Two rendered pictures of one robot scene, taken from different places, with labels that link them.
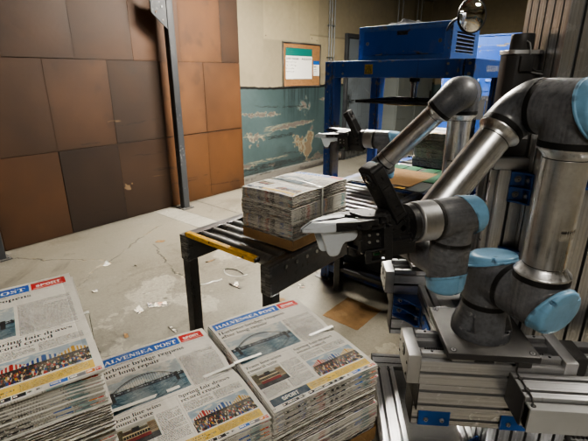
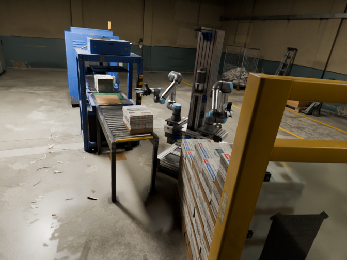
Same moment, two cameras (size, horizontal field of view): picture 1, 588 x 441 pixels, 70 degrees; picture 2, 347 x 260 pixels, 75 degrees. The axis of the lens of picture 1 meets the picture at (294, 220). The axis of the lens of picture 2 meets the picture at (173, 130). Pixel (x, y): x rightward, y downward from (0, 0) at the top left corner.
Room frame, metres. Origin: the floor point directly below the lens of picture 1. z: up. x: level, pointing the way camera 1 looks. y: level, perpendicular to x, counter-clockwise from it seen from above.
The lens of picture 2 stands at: (0.28, 2.24, 1.93)
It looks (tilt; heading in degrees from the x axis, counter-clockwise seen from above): 23 degrees down; 293
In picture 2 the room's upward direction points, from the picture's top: 6 degrees clockwise
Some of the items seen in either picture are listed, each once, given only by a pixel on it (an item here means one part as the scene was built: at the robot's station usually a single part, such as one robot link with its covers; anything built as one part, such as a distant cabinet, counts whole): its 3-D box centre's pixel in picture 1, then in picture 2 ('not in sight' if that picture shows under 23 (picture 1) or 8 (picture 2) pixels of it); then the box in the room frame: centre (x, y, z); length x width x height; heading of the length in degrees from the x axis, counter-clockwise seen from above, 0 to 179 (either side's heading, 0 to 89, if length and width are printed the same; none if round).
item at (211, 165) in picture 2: not in sight; (231, 169); (0.43, 0.75, 1.06); 0.37 x 0.28 x 0.01; 34
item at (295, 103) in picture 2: not in sight; (293, 98); (-0.30, -6.46, 0.28); 1.20 x 0.83 x 0.57; 140
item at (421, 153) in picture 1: (439, 147); (104, 83); (3.29, -1.15, 0.93); 0.38 x 0.30 x 0.26; 140
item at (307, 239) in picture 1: (279, 233); (139, 128); (1.66, 0.06, 0.83); 0.29 x 0.16 x 0.04; 50
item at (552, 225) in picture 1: (553, 212); (223, 103); (0.84, -0.55, 1.19); 0.15 x 0.12 x 0.55; 21
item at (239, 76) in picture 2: not in sight; (239, 67); (1.99, -8.09, 0.85); 1.21 x 0.83 x 1.71; 140
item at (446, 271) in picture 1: (441, 261); (223, 115); (0.76, -0.30, 1.12); 0.11 x 0.08 x 0.11; 21
